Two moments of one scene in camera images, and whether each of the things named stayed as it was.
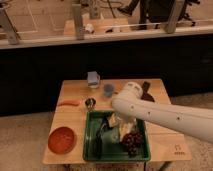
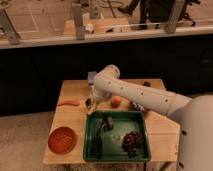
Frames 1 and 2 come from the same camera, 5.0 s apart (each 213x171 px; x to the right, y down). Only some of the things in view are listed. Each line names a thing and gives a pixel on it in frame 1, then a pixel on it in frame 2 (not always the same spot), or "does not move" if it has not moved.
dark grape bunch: x=133 y=141 does not move
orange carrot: x=74 y=102 does not move
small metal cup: x=90 y=103 does not move
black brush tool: x=98 y=140 does not move
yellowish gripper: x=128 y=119 -> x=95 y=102
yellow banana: x=124 y=128 -> x=94 y=106
